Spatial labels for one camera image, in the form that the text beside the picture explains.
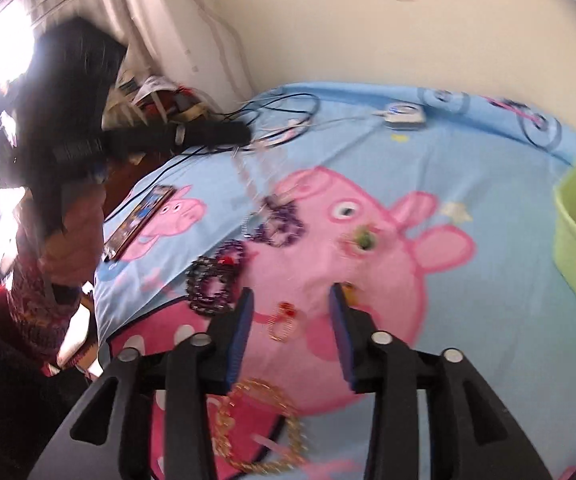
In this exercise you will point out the smartphone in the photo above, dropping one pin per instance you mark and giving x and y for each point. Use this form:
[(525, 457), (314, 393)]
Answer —
[(138, 221)]

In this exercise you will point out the white charger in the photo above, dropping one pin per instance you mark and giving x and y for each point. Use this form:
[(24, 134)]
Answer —
[(402, 116)]

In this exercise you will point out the white curtain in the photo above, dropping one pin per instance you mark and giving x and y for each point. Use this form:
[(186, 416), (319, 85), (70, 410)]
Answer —
[(113, 0)]

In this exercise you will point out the pile of papers and boxes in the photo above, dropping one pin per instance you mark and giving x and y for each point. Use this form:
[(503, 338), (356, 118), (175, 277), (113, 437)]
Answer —
[(158, 95)]

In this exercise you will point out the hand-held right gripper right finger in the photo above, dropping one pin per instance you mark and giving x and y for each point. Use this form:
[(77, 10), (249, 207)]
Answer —
[(343, 332)]

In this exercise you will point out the person's left hand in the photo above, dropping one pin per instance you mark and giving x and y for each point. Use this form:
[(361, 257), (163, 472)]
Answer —
[(70, 245)]

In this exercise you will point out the printed pig blanket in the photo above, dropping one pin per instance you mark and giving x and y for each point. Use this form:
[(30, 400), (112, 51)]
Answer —
[(467, 340)]

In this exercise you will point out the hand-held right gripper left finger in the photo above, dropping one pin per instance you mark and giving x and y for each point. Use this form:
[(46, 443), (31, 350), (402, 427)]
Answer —
[(240, 332)]

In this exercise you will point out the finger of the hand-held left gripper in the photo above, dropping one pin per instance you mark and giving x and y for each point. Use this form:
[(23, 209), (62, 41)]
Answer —
[(193, 136)]

